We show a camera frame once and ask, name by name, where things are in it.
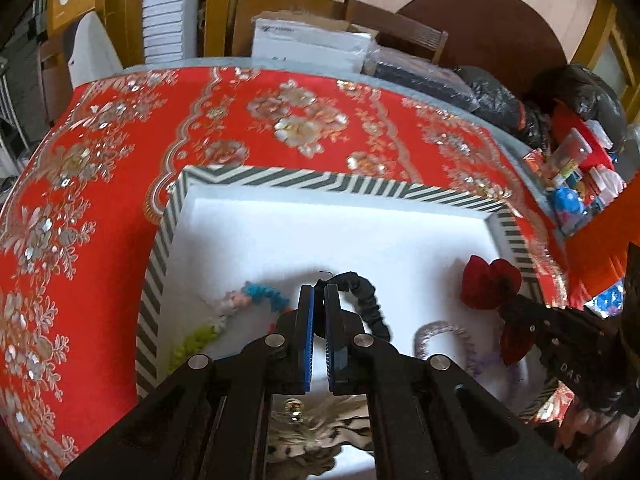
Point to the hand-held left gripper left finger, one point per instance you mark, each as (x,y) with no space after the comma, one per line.
(309,330)

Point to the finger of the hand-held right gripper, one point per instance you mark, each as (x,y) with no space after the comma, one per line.
(525,315)

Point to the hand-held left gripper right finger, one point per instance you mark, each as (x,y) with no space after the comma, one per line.
(330,340)

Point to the red scrunchie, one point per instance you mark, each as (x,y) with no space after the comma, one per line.
(485,280)

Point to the black scrunchie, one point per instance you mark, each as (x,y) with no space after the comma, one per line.
(372,305)

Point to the silver purple hair band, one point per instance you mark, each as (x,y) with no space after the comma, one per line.
(435,330)

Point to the striped white cardboard box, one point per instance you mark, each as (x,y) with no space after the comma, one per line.
(350,230)

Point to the person's right hand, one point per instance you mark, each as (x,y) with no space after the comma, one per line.
(592,435)

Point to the colourful plastic wrappers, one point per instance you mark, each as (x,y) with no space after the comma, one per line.
(607,300)

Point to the box of colourful items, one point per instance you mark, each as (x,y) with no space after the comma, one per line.
(580,180)

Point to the black plastic bag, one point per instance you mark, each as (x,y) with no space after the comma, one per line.
(585,95)
(500,100)

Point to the red floral tablecloth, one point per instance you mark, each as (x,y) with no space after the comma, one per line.
(100,260)

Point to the black wrapped package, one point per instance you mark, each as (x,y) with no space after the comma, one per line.
(425,80)

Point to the yellow framed glass door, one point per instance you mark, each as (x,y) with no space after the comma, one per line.
(610,55)

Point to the white carton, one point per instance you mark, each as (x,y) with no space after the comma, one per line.
(310,45)

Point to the round brown tabletop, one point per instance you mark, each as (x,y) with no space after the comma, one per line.
(490,30)

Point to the white louvered door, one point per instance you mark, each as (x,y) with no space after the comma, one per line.
(167,10)

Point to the dark wooden chair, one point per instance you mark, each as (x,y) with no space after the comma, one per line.
(50,75)

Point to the yellow wooden door frame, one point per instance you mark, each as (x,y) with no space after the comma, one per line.
(220,5)

